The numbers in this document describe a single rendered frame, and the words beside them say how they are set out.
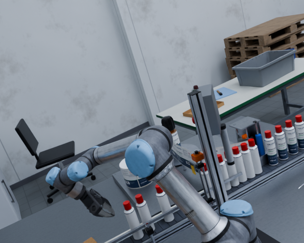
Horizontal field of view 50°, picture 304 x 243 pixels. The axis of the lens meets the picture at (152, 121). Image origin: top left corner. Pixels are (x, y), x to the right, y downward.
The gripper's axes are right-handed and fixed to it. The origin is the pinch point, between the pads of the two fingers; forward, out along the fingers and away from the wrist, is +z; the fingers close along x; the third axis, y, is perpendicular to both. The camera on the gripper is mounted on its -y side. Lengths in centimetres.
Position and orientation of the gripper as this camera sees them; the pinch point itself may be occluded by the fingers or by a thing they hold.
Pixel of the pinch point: (112, 214)
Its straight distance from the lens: 158.6
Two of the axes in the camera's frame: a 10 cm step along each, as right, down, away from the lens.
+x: -6.2, 7.8, -0.9
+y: -3.9, -2.0, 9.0
